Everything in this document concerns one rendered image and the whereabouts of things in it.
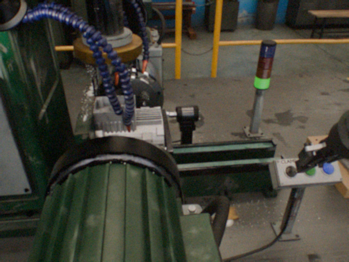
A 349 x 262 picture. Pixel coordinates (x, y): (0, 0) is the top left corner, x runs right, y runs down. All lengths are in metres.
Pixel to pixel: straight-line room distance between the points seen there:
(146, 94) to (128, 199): 0.85
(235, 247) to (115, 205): 0.70
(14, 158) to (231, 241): 0.65
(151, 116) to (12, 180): 0.42
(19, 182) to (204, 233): 0.65
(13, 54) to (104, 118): 0.30
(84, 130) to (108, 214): 0.54
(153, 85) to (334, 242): 0.78
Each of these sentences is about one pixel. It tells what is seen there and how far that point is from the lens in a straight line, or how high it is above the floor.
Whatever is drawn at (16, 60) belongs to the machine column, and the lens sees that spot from 0.76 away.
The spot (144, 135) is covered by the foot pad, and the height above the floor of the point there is 1.08.
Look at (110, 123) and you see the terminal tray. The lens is 0.93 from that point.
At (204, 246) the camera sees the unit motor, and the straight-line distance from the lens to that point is 0.35.
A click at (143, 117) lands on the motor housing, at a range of 0.95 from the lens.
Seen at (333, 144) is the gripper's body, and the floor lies 1.27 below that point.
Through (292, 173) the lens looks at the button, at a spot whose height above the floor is 1.07.
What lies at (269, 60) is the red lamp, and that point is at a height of 1.15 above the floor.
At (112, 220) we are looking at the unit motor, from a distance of 0.32.
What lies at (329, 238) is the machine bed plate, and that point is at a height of 0.80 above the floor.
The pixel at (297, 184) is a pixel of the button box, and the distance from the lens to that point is 0.86.
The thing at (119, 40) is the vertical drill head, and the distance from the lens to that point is 0.82.
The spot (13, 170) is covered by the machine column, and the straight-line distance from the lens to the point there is 0.90.
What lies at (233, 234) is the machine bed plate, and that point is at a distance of 1.03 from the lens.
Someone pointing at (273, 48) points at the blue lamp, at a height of 1.20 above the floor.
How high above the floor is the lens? 1.59
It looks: 34 degrees down
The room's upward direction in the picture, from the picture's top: 1 degrees clockwise
